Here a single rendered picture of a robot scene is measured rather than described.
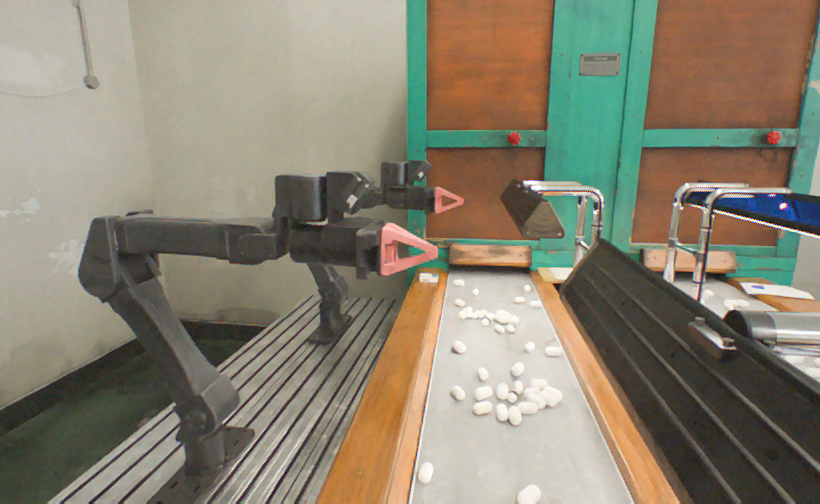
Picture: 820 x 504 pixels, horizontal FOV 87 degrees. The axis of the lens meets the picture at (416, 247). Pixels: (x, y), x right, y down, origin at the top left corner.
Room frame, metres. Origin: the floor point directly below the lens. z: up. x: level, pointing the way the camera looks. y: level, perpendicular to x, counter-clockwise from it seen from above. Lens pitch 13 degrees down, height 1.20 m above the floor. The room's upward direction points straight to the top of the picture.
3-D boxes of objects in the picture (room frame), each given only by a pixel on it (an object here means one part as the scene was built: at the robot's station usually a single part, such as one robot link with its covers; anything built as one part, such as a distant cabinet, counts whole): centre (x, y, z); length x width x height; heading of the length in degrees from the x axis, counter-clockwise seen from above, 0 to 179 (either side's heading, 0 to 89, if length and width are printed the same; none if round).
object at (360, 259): (0.60, 0.09, 1.07); 0.10 x 0.07 x 0.07; 170
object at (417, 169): (1.19, -0.01, 1.13); 0.07 x 0.06 x 0.11; 171
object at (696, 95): (1.81, -0.67, 1.32); 1.36 x 0.55 x 0.95; 83
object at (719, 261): (1.47, -0.94, 0.83); 0.30 x 0.06 x 0.07; 83
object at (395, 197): (1.20, 0.05, 1.08); 0.07 x 0.06 x 0.07; 81
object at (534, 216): (1.11, -0.27, 1.08); 0.62 x 0.08 x 0.07; 173
